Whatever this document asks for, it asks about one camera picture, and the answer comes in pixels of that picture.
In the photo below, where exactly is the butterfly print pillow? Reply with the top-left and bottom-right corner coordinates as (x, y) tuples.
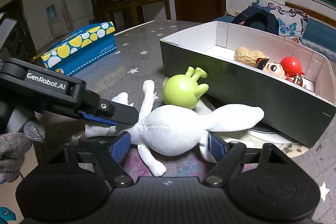
(251, 0), (309, 44)

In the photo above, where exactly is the grey gloved hand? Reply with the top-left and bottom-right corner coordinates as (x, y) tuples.
(0, 118), (46, 184)

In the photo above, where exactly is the round woven placemat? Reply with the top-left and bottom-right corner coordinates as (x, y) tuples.
(219, 122), (309, 158)

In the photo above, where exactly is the red round toy figure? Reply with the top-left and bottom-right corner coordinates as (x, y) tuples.
(280, 56), (305, 78)

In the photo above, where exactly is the tan peanut toy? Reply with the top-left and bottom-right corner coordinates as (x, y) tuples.
(234, 47), (268, 67)

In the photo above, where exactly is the white plush doll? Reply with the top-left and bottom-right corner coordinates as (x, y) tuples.
(85, 80), (264, 177)

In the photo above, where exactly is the white refrigerator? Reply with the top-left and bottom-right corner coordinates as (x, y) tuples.
(65, 0), (88, 30)

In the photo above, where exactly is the wooden side table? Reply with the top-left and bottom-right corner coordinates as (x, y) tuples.
(103, 0), (171, 28)

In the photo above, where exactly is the blue sofa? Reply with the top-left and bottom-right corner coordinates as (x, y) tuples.
(213, 13), (336, 62)

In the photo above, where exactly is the white cardboard box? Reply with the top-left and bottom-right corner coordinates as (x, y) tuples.
(160, 21), (335, 147)

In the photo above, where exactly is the dark blue backpack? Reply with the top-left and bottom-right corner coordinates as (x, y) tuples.
(232, 6), (279, 35)

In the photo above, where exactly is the blue yellow tissue box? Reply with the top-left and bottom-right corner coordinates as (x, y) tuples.
(41, 22), (117, 76)

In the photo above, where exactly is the water dispenser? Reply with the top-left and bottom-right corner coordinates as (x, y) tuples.
(46, 5), (64, 39)

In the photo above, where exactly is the green alien head toy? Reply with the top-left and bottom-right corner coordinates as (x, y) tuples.
(163, 67), (209, 109)

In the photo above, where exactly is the cartoon boy figure toy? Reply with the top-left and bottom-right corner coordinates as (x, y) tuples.
(256, 57), (312, 88)

